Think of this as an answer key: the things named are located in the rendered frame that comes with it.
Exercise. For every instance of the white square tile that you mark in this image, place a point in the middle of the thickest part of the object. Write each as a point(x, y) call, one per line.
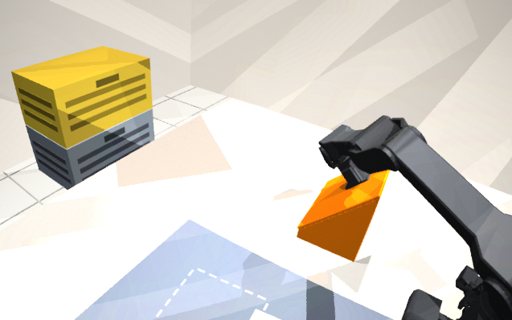
point(260, 315)

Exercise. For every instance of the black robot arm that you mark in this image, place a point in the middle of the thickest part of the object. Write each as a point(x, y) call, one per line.
point(393, 144)

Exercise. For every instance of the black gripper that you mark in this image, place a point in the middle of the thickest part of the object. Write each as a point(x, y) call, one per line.
point(424, 306)

